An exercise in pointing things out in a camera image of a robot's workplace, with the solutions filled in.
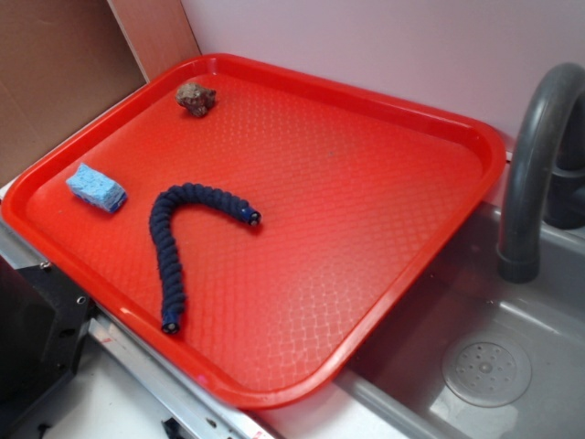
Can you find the grey plastic sink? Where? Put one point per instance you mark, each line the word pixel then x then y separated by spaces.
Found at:
pixel 397 371

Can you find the red plastic tray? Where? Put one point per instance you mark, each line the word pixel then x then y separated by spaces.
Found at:
pixel 358 192

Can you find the brown cardboard panel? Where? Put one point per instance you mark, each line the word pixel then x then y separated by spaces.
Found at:
pixel 63 63

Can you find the blue sponge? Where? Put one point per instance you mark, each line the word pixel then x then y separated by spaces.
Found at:
pixel 96 189

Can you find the brown rock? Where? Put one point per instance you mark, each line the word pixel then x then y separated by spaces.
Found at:
pixel 195 98

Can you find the sink drain cover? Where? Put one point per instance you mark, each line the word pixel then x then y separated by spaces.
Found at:
pixel 486 370

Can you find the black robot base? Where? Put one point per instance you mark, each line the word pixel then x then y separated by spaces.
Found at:
pixel 44 320

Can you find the grey plastic faucet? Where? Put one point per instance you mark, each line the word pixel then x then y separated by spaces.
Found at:
pixel 545 181

